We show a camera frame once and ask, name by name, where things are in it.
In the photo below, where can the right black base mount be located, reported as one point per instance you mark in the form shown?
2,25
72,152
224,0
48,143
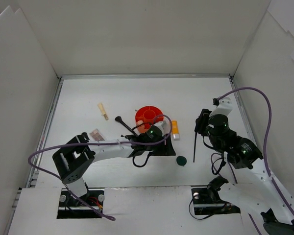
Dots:
206,202

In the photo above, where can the orange round organizer container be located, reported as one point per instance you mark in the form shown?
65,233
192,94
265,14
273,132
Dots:
146,117

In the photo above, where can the brown eyeshadow palette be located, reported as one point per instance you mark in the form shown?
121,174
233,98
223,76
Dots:
96,135

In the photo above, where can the orange sunscreen tube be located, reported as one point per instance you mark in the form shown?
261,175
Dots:
175,131

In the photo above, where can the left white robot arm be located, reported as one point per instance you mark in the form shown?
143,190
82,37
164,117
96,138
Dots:
73,161

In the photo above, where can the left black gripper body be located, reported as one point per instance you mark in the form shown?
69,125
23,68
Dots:
167,149

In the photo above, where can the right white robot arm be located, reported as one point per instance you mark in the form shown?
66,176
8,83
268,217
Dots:
276,206

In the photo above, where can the dark green round compact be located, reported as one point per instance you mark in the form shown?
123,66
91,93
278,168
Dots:
181,160

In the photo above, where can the beige concealer tube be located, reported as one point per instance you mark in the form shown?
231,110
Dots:
103,111

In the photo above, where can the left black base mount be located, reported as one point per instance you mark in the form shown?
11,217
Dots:
71,208

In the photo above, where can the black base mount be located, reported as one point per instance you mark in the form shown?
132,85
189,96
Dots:
206,202
71,208

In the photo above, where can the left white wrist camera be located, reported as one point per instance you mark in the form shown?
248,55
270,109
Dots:
165,127

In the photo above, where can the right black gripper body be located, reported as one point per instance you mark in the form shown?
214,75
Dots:
201,123

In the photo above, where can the large black makeup brush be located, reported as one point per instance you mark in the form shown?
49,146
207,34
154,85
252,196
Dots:
120,120

